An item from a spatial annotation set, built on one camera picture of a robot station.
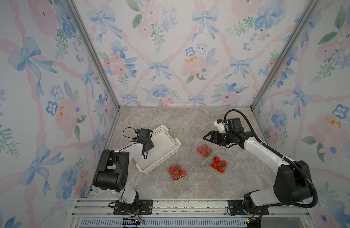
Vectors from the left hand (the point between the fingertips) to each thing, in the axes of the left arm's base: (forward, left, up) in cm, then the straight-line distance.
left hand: (148, 143), depth 97 cm
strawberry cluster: (-15, -42, +1) cm, 45 cm away
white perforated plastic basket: (0, -11, -1) cm, 11 cm away
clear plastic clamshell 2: (-14, -46, 0) cm, 48 cm away
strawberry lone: (-5, -35, +1) cm, 35 cm away
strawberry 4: (-18, -46, +1) cm, 50 cm away
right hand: (-3, -38, +13) cm, 40 cm away
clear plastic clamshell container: (-20, -20, 0) cm, 28 cm away
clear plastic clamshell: (-5, -38, +1) cm, 38 cm away
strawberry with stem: (-3, -38, +2) cm, 38 cm away
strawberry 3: (-21, -23, +2) cm, 31 cm away
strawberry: (-6, -40, +1) cm, 40 cm away
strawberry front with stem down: (-23, -19, +2) cm, 30 cm away
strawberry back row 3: (-14, -48, +1) cm, 50 cm away
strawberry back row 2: (-12, -45, +1) cm, 46 cm away
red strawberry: (-19, -17, +2) cm, 25 cm away
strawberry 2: (-17, -20, 0) cm, 26 cm away
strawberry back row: (-7, -38, 0) cm, 38 cm away
